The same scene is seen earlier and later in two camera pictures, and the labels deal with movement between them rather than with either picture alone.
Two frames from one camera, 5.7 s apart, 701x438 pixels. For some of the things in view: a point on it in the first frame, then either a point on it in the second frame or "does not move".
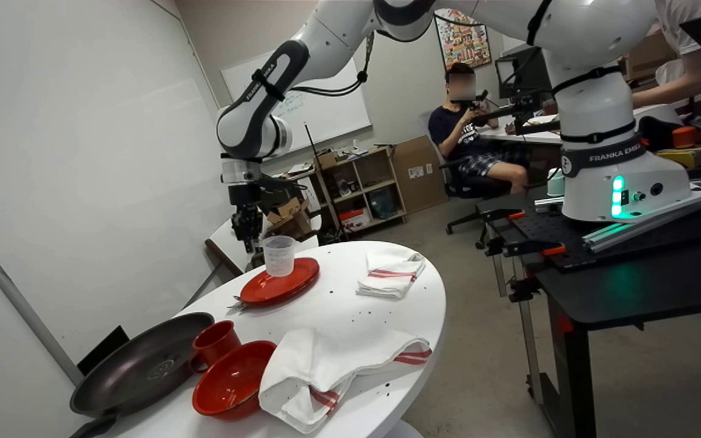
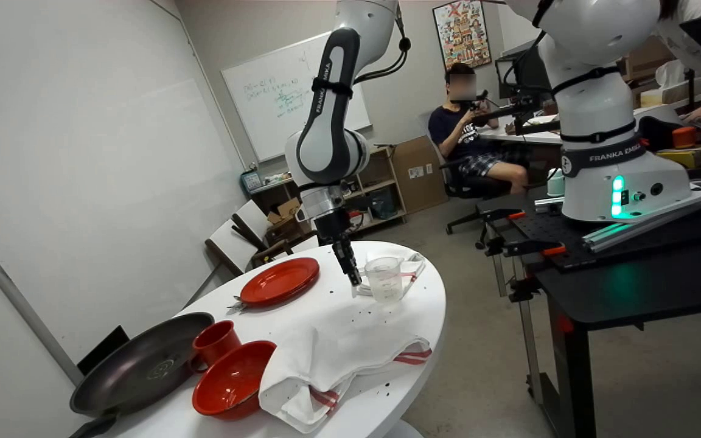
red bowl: (230, 386) does not move
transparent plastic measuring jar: (279, 253) → (389, 276)
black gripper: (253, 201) → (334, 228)
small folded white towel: (389, 273) does not move
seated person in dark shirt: (452, 124) does not move
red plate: (267, 289) does not move
